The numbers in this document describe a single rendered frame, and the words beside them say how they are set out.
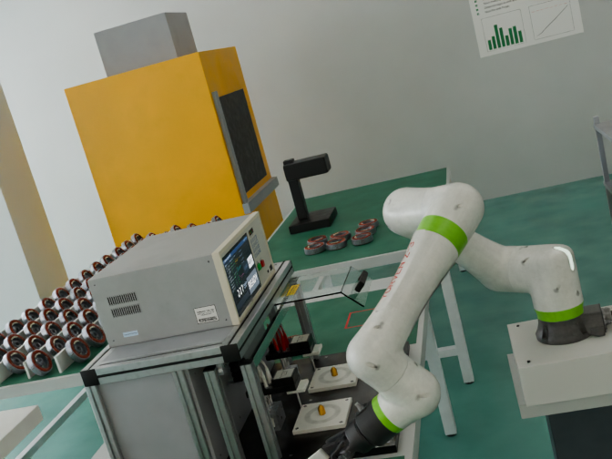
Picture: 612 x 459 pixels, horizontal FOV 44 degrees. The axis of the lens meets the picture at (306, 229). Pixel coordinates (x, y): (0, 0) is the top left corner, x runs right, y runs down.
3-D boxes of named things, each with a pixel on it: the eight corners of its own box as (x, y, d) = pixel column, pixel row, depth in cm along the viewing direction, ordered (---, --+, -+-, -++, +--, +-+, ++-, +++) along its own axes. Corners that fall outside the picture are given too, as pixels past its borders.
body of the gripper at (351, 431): (358, 408, 173) (330, 431, 176) (353, 428, 165) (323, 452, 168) (382, 431, 173) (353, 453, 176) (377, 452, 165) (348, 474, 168)
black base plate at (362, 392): (410, 346, 251) (408, 340, 251) (397, 453, 191) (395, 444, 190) (275, 369, 262) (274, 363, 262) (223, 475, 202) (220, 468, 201)
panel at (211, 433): (275, 362, 263) (251, 281, 256) (220, 471, 200) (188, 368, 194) (271, 362, 263) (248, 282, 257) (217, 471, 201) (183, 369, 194)
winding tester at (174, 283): (275, 271, 243) (259, 210, 239) (239, 324, 202) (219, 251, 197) (165, 293, 252) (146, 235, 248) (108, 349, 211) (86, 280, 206)
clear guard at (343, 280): (372, 280, 245) (368, 262, 244) (364, 307, 223) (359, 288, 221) (277, 298, 253) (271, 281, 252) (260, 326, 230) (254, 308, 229)
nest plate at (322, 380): (362, 363, 242) (361, 361, 242) (356, 385, 228) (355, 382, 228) (316, 372, 246) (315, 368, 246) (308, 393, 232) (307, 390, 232)
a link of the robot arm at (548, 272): (544, 302, 217) (530, 239, 213) (595, 305, 205) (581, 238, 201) (518, 320, 209) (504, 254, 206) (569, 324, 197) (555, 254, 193)
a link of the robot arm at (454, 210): (459, 208, 191) (434, 174, 185) (501, 206, 181) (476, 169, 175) (427, 263, 183) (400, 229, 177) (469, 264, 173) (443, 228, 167)
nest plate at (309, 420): (352, 401, 220) (351, 396, 219) (345, 427, 205) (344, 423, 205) (302, 408, 223) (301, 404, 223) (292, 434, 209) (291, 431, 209)
